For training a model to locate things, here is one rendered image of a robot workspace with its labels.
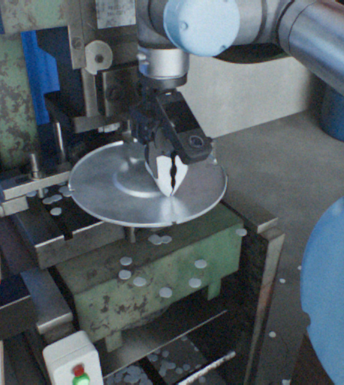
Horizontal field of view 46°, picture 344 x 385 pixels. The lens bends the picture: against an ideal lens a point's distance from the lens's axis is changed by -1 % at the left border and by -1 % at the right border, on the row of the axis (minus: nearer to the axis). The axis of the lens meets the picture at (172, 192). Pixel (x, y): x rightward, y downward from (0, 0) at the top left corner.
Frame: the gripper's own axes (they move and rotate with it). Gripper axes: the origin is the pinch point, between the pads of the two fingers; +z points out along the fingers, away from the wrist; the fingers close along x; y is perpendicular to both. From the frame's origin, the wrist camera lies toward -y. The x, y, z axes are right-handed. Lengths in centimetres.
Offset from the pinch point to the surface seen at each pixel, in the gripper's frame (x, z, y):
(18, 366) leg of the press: 31, 77, 41
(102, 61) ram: 4.2, -19.5, 14.7
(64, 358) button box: 25.4, 16.9, -8.5
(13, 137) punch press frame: 16.1, 2.5, 42.2
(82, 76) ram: 7.1, -16.9, 16.7
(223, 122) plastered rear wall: -132, 71, 141
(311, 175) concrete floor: -141, 79, 73
